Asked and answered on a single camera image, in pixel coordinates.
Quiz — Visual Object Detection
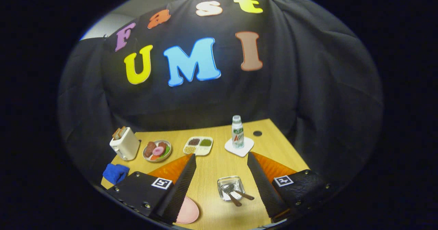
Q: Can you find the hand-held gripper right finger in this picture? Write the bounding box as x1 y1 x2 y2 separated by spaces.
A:
247 151 333 223

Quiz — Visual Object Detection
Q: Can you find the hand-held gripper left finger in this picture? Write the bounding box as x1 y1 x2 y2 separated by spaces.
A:
106 153 197 225

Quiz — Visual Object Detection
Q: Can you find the metal fork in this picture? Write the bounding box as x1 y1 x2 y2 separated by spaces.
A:
233 189 255 201

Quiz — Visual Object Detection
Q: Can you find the metal spoon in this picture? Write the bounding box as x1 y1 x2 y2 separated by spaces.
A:
222 184 243 207

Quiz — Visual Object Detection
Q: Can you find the pink plate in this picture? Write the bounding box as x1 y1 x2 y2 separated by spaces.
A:
176 196 199 224

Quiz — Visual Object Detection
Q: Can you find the white square coaster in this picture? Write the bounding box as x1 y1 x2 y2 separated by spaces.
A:
224 136 255 157

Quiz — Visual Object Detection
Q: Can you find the clear cutlery drain basket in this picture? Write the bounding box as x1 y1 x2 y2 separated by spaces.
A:
217 176 245 202

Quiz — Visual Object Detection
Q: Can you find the grey food plate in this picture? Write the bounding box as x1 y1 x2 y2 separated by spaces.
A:
142 140 172 163

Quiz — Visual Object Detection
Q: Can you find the white divided grain tray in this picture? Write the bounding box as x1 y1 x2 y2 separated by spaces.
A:
183 136 214 156

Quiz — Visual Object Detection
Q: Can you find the white drink bottle green cap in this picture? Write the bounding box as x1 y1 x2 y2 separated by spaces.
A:
232 115 245 149

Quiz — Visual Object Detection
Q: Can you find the blue folded towel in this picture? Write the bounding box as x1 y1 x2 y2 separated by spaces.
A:
103 163 130 185

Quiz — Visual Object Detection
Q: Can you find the white toaster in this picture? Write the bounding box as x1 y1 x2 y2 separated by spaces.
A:
109 127 141 161

